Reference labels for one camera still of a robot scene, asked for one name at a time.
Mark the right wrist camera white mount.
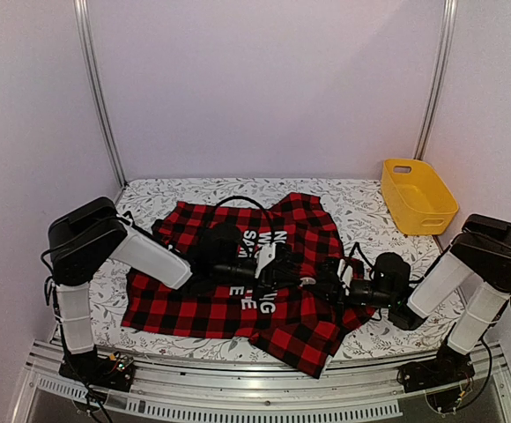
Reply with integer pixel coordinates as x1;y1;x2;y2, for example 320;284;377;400
337;258;353;287

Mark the aluminium front rail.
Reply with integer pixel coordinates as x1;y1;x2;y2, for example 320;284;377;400
7;341;511;422

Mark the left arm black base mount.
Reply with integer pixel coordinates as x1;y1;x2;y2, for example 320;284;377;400
59;348;136;392

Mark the white brooch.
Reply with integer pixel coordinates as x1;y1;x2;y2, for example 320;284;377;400
300;277;316;286

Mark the yellow plastic basket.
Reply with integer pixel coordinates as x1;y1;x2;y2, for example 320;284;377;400
381;159;459;236

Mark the floral patterned table mat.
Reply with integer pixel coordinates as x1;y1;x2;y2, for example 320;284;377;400
90;178;463;363

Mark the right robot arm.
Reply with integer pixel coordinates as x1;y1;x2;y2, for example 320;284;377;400
309;214;511;384

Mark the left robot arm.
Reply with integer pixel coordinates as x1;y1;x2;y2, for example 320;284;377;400
41;197;299;382

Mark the left aluminium frame post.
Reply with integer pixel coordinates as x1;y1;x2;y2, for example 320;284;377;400
73;0;128;188

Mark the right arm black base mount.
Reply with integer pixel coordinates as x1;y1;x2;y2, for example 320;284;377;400
396;339;475;393

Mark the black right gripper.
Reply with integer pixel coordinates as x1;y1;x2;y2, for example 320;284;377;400
304;273;396;315

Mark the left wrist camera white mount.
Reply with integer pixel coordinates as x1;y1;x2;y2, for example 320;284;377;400
255;243;277;279

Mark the red black plaid shirt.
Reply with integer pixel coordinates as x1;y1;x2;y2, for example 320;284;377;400
122;192;375;378

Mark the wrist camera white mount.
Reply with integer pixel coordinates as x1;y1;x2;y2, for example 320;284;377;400
337;258;353;287
255;243;277;279

